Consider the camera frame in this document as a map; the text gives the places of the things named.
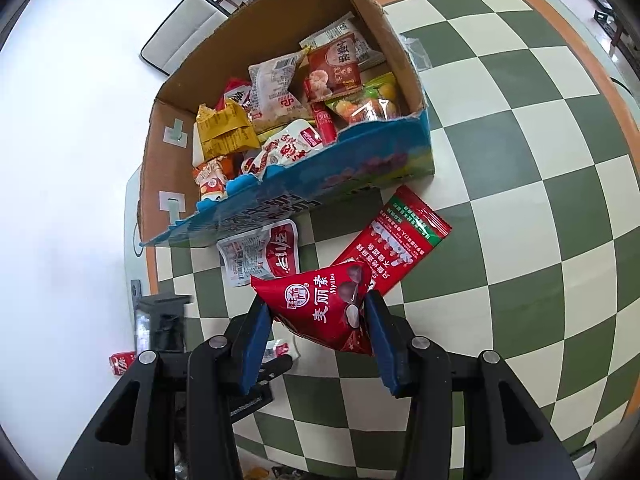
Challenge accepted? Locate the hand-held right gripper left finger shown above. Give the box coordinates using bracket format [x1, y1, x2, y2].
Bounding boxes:
[57, 296, 273, 480]

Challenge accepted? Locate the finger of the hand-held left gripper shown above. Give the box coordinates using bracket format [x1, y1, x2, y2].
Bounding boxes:
[256, 355, 294, 387]

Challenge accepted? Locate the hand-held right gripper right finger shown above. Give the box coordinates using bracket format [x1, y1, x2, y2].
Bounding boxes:
[364, 290, 581, 480]

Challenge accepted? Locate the red chocolate ball packet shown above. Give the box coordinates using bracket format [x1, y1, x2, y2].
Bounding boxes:
[250, 260, 376, 357]

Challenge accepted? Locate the cardboard box blue print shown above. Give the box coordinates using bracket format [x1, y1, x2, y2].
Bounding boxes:
[136, 0, 436, 249]

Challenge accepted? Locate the red drink can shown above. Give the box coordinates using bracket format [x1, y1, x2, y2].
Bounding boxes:
[109, 351, 139, 379]

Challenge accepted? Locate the white red pouch packet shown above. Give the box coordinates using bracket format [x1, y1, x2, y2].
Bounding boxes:
[216, 219, 300, 288]

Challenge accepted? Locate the long red snack packet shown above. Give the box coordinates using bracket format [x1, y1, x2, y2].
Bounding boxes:
[331, 185, 453, 297]

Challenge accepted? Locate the orange white snack packet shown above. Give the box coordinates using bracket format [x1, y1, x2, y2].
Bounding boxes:
[192, 155, 239, 201]

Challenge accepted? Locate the green white checked tablecloth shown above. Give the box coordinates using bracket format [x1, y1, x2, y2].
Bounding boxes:
[145, 0, 640, 476]

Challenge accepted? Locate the white red printed snack packet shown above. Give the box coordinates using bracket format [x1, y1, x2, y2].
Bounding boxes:
[249, 120, 324, 181]

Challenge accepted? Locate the yellow snack packet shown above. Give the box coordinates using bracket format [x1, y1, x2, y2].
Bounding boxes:
[195, 102, 261, 161]

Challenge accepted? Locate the red stick snack packet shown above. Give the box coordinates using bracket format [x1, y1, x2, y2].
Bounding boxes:
[310, 102, 339, 146]

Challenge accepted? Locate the red white crumpled packet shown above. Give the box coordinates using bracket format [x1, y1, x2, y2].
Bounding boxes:
[215, 77, 256, 112]

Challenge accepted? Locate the clear colourful jelly packet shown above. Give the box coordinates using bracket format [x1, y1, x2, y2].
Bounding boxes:
[325, 74, 403, 126]

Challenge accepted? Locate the white barcode snack packet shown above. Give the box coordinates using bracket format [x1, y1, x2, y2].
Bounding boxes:
[248, 50, 310, 122]

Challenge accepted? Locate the dark red shrimp-ball packet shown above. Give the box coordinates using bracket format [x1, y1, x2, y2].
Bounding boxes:
[304, 32, 365, 104]

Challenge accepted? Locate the white cushioned chair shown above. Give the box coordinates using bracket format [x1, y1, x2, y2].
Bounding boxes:
[140, 0, 237, 79]

